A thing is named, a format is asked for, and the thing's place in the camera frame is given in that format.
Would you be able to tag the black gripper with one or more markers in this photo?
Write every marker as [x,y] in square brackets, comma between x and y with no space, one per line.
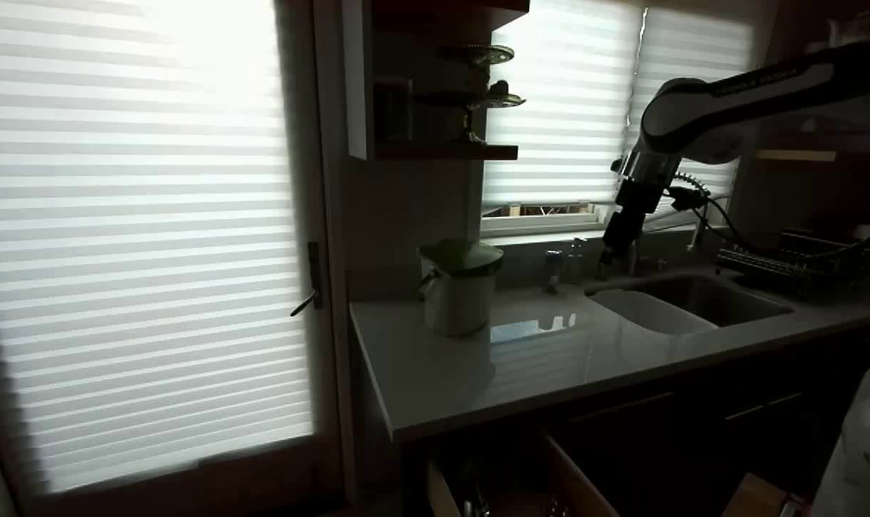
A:
[633,217]

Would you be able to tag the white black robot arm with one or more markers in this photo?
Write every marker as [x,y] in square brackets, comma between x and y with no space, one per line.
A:
[738,95]

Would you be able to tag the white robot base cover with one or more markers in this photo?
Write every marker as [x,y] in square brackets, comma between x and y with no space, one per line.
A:
[866,448]

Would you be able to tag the chrome kitchen faucet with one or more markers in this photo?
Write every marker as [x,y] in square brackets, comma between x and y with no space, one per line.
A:
[554,267]

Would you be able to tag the undermount kitchen sink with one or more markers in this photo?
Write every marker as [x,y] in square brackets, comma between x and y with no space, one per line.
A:
[700,299]

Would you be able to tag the wide white window blind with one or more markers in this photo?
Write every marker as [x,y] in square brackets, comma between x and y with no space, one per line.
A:
[557,103]

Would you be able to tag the narrow white window blind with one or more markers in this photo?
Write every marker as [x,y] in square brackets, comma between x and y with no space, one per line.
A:
[688,57]

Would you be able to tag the small dish with dark object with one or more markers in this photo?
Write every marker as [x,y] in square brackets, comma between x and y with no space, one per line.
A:
[502,95]

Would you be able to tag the white canister with green lid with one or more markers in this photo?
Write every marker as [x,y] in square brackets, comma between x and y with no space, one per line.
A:
[459,287]

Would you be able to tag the shallow bowl on shelf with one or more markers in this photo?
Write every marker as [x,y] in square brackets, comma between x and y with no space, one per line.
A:
[491,54]

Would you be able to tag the dark kitchen base cabinet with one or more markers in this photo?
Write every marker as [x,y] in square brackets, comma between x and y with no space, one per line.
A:
[680,432]

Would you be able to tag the dark framed glass door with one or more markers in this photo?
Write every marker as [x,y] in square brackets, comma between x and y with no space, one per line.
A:
[324,382]

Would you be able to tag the large white door blind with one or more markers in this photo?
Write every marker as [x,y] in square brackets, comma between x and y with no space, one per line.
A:
[135,240]

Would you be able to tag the wooden wall shelf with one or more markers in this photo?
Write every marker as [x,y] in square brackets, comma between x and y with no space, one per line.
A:
[797,154]

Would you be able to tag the dark wall shelf unit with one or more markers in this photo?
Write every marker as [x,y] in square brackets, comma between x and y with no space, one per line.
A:
[435,149]

